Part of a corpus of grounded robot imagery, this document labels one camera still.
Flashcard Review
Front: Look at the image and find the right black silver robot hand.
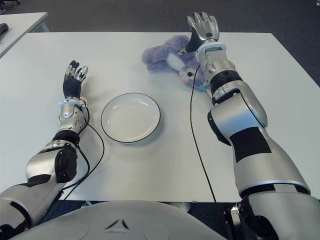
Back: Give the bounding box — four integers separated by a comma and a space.
177, 11, 220, 55

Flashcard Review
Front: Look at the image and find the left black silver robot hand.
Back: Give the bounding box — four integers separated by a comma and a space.
62, 59, 89, 101

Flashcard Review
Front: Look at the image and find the purple plush bunny doll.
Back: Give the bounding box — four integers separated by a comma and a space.
141, 34, 213, 93

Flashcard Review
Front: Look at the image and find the white plate with black rim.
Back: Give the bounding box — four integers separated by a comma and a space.
100, 92, 161, 144

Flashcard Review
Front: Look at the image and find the white side table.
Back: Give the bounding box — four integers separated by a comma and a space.
0, 11, 49, 58

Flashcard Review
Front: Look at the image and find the grey robot torso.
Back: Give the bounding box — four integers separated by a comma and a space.
14, 199, 226, 240

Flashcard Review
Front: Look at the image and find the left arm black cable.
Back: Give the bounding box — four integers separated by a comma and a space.
59, 107, 105, 202

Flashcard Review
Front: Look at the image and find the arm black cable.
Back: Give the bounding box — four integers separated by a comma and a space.
59, 107, 105, 202
189, 64, 218, 203

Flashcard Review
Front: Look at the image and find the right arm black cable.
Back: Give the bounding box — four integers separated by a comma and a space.
189, 64, 218, 203

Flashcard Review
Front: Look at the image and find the grey table pedestal base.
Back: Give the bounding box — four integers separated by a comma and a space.
169, 201, 192, 213

